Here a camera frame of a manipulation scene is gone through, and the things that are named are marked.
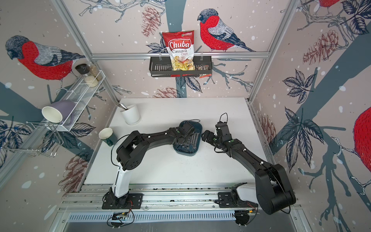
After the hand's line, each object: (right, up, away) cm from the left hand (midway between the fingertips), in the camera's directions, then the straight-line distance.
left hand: (189, 137), depth 96 cm
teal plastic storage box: (+3, -5, -1) cm, 6 cm away
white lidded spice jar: (-58, +36, -13) cm, 70 cm away
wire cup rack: (-63, +7, -38) cm, 74 cm away
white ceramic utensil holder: (-41, +15, +4) cm, 44 cm away
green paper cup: (-54, +2, -3) cm, 54 cm away
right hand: (+10, +2, -8) cm, 13 cm away
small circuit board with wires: (-35, -37, -26) cm, 57 cm away
